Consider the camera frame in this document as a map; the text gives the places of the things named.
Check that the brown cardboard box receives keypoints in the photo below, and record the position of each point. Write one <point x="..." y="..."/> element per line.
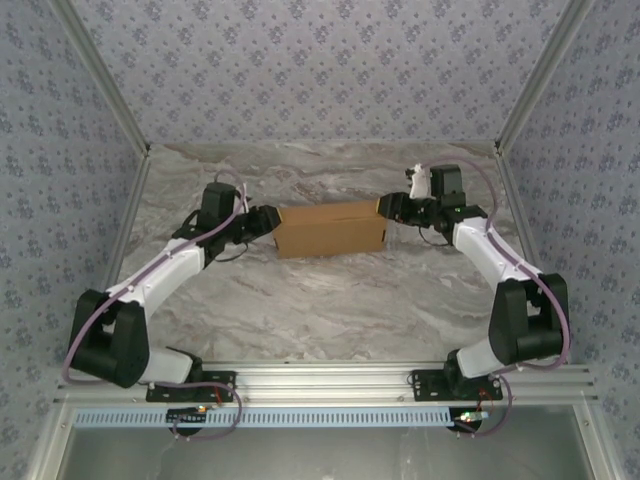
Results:
<point x="325" y="232"/>

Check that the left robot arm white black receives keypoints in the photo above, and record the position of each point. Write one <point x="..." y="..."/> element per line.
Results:
<point x="160" y="280"/>

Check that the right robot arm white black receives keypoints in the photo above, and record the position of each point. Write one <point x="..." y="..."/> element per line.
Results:
<point x="525" y="325"/>

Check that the small circuit board with LED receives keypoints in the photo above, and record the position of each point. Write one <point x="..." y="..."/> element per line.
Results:
<point x="470" y="416"/>
<point x="187" y="415"/>

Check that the grey metal panel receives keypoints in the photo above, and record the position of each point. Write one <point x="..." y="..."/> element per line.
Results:
<point x="320" y="455"/>

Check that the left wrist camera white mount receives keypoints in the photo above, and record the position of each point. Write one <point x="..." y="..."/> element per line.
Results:
<point x="245" y="197"/>

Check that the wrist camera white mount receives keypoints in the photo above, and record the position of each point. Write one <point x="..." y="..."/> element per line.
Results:
<point x="420" y="182"/>
<point x="245" y="197"/>

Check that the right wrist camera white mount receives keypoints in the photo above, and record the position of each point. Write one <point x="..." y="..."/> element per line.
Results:
<point x="420" y="182"/>

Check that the aluminium side rail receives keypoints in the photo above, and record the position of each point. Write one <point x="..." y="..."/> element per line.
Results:
<point x="524" y="225"/>
<point x="125" y="225"/>

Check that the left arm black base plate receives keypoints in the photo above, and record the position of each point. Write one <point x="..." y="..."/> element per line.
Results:
<point x="227" y="380"/>

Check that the wide aluminium frame rail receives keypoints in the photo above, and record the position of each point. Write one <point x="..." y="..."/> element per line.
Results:
<point x="325" y="382"/>

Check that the aluminium frame post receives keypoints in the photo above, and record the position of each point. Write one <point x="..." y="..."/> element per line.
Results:
<point x="542" y="75"/>
<point x="104" y="75"/>

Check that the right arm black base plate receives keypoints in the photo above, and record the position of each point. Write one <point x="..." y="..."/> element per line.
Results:
<point x="425" y="390"/>

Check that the short aluminium frame rail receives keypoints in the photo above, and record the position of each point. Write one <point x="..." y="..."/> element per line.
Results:
<point x="47" y="450"/>
<point x="597" y="450"/>

